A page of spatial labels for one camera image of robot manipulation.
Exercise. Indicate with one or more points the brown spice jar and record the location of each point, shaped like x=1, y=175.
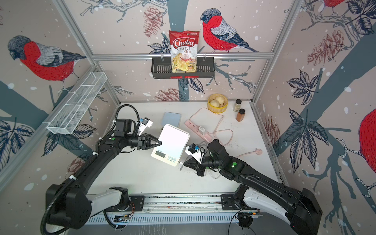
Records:
x=240, y=115

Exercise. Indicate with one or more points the black hanging wire basket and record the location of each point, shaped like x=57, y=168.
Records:
x=162, y=69

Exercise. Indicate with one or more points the blue-top kitchen scale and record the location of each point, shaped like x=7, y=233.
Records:
x=174, y=142
x=172, y=119

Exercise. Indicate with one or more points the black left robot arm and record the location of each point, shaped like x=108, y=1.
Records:
x=69, y=205

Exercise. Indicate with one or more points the red cassava chips bag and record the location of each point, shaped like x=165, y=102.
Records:
x=183, y=50

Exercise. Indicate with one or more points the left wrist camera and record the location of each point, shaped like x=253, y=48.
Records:
x=144, y=123

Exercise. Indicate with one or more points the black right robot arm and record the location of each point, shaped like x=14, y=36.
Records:
x=299, y=209

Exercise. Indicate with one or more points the pink power strip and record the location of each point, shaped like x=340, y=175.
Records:
x=194, y=128

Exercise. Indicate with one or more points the white charger adapter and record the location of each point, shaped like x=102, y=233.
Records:
x=202, y=130

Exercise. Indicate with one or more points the white mesh wall shelf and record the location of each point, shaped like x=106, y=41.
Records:
x=70, y=115

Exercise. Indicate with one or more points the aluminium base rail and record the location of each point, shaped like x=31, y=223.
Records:
x=185, y=203

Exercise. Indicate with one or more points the light spice jar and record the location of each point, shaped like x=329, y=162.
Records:
x=237, y=105

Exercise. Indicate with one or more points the bun in bowl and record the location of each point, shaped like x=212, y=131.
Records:
x=214, y=103
x=220, y=100

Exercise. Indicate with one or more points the yellow rimmed wooden bowl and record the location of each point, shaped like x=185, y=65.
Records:
x=217, y=110

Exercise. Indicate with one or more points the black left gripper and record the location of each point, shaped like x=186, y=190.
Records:
x=142, y=141

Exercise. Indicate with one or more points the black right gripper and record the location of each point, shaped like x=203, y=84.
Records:
x=197, y=166

